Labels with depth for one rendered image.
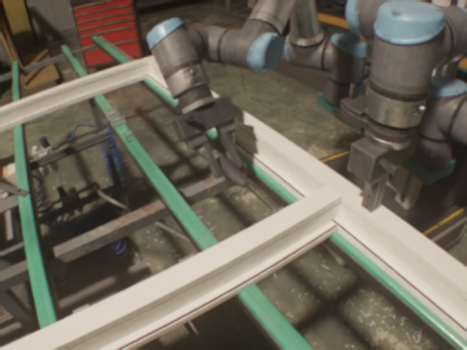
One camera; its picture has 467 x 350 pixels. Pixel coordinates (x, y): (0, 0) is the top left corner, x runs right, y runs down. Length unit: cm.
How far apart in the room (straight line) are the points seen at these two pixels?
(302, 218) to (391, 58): 31
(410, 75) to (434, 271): 32
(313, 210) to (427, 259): 22
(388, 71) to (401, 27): 6
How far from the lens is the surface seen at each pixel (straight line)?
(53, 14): 760
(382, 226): 62
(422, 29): 46
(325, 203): 64
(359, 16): 65
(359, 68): 143
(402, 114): 50
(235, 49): 76
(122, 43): 413
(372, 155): 51
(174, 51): 72
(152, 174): 85
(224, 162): 73
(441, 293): 63
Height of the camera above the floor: 137
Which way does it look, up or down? 38 degrees down
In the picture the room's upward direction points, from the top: 4 degrees counter-clockwise
